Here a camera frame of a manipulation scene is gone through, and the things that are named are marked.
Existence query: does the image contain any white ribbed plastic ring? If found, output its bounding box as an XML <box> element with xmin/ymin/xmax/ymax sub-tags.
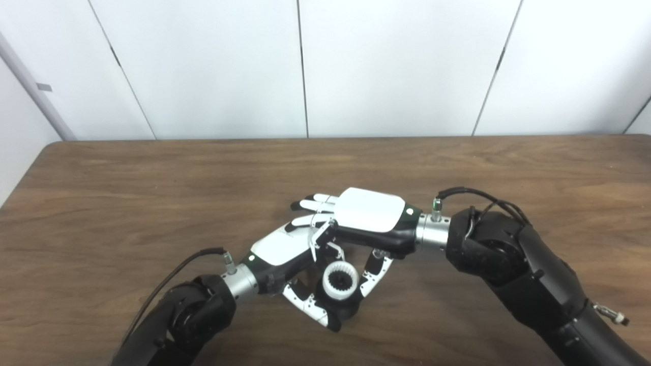
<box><xmin>322</xmin><ymin>261</ymin><xmax>361</xmax><ymax>298</ymax></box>

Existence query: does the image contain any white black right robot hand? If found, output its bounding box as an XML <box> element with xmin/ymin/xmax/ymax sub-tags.
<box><xmin>290</xmin><ymin>187</ymin><xmax>423</xmax><ymax>300</ymax></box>

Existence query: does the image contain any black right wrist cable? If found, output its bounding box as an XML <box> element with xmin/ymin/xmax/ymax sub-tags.
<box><xmin>431</xmin><ymin>187</ymin><xmax>529</xmax><ymax>239</ymax></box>

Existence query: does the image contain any round black plastic part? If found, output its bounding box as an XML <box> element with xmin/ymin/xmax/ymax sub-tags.
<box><xmin>315</xmin><ymin>272</ymin><xmax>365</xmax><ymax>322</ymax></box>

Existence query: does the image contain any grey wall corner trim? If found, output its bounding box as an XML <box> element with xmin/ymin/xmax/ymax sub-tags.
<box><xmin>0</xmin><ymin>30</ymin><xmax>77</xmax><ymax>141</ymax></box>

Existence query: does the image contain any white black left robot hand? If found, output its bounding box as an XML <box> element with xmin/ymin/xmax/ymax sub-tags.
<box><xmin>243</xmin><ymin>213</ymin><xmax>357</xmax><ymax>333</ymax></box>

